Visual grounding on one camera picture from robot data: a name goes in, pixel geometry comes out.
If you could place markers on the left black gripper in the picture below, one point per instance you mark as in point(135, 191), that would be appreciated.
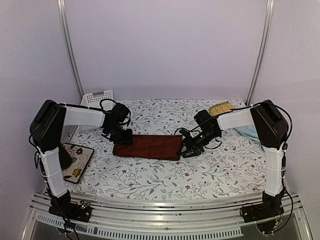
point(127, 140)

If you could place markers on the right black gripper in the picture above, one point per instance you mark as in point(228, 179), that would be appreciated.
point(187, 143)

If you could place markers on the dark red towel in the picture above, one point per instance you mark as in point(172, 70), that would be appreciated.
point(157, 147)

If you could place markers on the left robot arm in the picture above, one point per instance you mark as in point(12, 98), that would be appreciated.
point(47, 127)

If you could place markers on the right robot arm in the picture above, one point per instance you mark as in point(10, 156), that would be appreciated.
point(272, 129)

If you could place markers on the floral square ceramic plate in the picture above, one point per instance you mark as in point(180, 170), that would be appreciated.
point(77, 162)

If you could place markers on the white perforated plastic basket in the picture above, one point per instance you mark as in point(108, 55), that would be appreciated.
point(93, 99)

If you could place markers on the floral patterned table mat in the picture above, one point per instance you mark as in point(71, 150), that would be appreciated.
point(231, 165)

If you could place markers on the woven bamboo tray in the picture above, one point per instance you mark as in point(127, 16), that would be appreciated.
point(220, 108)

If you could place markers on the light blue towel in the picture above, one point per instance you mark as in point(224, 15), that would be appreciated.
point(251, 134)

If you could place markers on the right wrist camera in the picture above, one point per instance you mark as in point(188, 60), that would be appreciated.
point(185, 133)

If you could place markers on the front aluminium rail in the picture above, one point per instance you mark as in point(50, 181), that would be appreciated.
point(200, 219)

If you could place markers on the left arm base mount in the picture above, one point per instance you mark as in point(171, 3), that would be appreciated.
point(80, 211)

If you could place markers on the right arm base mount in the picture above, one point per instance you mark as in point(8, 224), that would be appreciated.
point(255, 212)

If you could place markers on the left aluminium frame post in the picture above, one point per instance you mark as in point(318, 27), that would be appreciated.
point(62, 12)

